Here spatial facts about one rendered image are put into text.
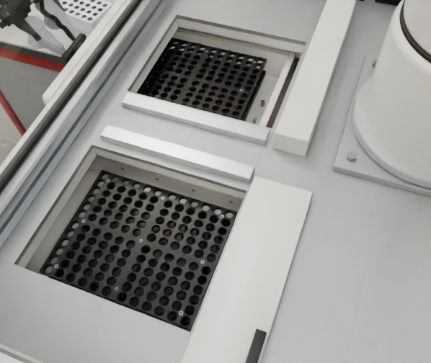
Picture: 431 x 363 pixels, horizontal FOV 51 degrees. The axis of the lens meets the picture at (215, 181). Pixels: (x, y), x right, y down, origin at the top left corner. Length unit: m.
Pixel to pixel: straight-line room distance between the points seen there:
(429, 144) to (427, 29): 0.14
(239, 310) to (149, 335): 0.11
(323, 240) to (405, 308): 0.12
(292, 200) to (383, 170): 0.13
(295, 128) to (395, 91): 0.14
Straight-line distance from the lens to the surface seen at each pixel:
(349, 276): 0.57
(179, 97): 0.78
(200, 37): 0.90
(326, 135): 0.68
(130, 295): 0.61
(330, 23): 0.80
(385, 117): 0.61
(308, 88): 0.68
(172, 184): 0.71
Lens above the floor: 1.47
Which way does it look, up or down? 57 degrees down
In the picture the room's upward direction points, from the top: 5 degrees counter-clockwise
